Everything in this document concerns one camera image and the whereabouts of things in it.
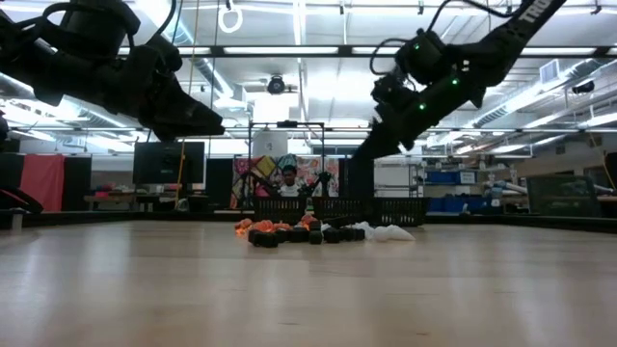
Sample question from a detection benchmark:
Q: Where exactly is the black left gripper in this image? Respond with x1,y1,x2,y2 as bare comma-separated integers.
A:
94,47,226,142

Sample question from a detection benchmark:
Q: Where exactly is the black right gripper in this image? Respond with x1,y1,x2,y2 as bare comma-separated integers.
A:
353,86,483,161

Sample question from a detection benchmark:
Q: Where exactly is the black partition panel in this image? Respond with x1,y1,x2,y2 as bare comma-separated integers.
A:
62,154,93,213
205,157,235,211
339,156,376,200

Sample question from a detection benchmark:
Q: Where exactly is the black monitor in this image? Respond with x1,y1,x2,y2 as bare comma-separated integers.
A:
132,141,206,185

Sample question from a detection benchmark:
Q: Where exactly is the yellow pole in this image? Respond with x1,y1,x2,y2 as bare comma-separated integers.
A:
174,139,187,208

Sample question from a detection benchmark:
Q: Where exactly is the blue storage bin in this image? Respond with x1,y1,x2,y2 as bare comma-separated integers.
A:
426,171,478,185
426,195,493,214

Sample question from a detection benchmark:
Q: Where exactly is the white cylindrical container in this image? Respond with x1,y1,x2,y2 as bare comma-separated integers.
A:
252,128,289,158

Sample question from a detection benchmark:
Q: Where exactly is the person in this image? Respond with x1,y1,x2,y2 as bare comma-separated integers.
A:
278,164,303,199

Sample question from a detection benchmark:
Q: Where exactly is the colourful patchwork banner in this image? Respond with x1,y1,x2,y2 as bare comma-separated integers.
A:
230,153,341,211

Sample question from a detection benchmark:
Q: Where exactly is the red fabric panel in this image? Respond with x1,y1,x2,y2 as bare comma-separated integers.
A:
18,153,67,213

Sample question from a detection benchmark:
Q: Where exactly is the black object red trim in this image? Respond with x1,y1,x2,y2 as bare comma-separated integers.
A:
0,185,44,216

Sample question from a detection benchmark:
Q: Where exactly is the black mesh chair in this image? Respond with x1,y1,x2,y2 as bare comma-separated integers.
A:
524,173,602,218

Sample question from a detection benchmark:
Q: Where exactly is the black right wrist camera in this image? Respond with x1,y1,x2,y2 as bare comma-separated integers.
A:
370,71,411,117

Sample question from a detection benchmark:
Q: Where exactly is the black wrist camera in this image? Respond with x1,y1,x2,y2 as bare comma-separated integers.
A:
144,32,184,73
370,71,411,117

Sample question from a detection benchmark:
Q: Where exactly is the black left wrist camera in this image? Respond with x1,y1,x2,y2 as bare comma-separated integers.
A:
144,32,184,73

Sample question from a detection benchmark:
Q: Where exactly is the black right camera cable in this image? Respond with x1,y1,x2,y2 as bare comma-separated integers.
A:
368,0,517,76

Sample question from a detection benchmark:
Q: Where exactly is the black camera cable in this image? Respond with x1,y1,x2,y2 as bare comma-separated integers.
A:
40,0,179,40
368,0,517,76

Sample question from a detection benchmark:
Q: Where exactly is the black stand frame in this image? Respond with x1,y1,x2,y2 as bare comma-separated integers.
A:
248,120,327,211

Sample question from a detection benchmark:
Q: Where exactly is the black hanging camera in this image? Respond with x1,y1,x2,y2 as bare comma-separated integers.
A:
266,74,286,96

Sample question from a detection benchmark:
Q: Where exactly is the black overhead frame beam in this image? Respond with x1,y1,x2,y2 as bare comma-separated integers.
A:
118,44,617,58

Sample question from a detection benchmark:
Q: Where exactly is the black metal table frame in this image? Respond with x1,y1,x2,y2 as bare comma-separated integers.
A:
0,207,617,235

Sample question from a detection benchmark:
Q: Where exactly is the black left camera cable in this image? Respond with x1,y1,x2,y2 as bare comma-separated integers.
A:
40,0,179,40

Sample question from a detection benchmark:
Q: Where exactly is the white hanging ring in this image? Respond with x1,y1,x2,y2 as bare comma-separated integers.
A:
217,4,244,35

